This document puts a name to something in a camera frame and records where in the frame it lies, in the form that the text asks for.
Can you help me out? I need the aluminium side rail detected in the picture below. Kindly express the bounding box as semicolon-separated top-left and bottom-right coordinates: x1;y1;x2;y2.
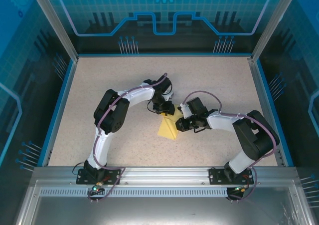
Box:
41;57;80;168
248;56;287;167

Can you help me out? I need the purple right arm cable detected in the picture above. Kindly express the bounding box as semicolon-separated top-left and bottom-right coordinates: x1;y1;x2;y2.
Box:
183;91;279;203

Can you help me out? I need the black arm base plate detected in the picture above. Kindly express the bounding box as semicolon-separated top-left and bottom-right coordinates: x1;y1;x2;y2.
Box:
76;168;125;185
208;167;253;185

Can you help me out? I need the yellow cloth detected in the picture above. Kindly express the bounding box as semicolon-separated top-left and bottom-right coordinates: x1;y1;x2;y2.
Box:
157;105;186;141

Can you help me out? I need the aluminium frame post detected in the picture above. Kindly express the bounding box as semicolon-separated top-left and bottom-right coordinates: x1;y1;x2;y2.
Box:
27;0;80;62
250;0;302;62

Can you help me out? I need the aluminium mounting rail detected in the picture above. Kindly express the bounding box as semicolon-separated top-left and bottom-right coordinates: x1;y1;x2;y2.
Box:
33;166;298;186

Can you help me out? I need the grey metal tray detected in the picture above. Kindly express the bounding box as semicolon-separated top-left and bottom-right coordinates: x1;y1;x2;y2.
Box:
14;179;315;225

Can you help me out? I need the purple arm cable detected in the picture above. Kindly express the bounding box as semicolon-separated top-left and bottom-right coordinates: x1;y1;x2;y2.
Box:
183;91;279;203
87;72;168;204

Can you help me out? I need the slotted grey cable duct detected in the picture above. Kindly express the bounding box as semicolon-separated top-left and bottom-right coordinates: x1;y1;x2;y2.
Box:
39;188;284;198

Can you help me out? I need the cable connector with green light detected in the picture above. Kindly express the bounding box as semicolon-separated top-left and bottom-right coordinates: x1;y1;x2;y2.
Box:
233;184;251;194
91;182;105;194

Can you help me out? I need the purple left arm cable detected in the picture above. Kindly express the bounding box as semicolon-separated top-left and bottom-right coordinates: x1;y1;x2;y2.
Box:
87;72;168;204

